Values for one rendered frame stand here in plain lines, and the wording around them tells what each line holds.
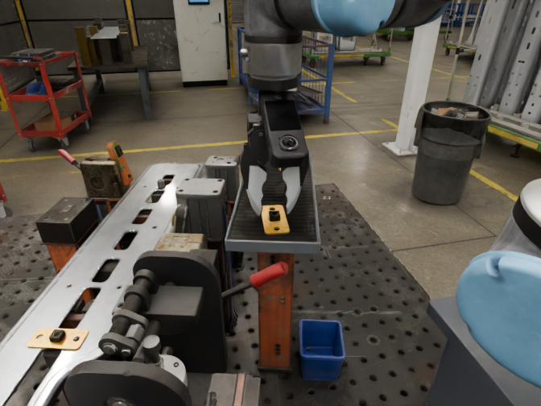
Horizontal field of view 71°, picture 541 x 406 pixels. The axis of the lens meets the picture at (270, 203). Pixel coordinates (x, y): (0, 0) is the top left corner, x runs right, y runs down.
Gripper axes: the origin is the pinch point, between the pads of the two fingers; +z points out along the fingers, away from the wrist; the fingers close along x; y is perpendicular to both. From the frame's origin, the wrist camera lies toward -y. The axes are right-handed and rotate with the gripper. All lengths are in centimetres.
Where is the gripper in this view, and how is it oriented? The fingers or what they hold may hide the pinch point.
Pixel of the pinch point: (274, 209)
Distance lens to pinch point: 59.4
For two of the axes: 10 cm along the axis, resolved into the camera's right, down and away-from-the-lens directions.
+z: 0.0, 8.7, 4.9
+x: -9.9, 0.5, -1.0
